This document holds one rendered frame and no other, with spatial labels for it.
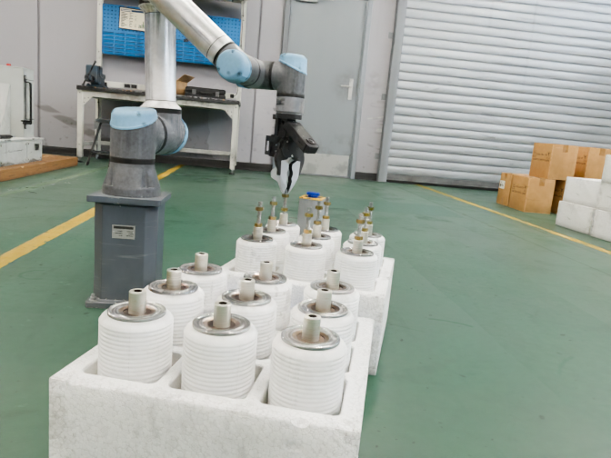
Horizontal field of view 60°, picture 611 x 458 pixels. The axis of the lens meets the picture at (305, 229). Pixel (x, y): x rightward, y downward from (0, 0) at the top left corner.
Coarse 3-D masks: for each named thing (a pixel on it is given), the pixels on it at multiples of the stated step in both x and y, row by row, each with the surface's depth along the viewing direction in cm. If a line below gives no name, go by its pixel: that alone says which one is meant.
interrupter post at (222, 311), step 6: (216, 306) 67; (222, 306) 67; (228, 306) 67; (216, 312) 67; (222, 312) 67; (228, 312) 67; (216, 318) 67; (222, 318) 67; (228, 318) 68; (216, 324) 67; (222, 324) 67; (228, 324) 68
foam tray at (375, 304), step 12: (228, 264) 125; (276, 264) 129; (384, 264) 139; (228, 276) 118; (240, 276) 117; (324, 276) 126; (384, 276) 127; (228, 288) 118; (300, 288) 115; (384, 288) 117; (300, 300) 115; (360, 300) 112; (372, 300) 111; (384, 300) 111; (360, 312) 112; (372, 312) 112; (384, 312) 117; (384, 324) 130; (372, 336) 113; (372, 348) 113; (372, 360) 114; (372, 372) 114
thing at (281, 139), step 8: (280, 120) 142; (288, 120) 140; (280, 128) 143; (272, 136) 142; (280, 136) 140; (288, 136) 139; (272, 144) 143; (280, 144) 140; (288, 144) 140; (296, 144) 141; (272, 152) 143; (288, 152) 140; (296, 152) 142
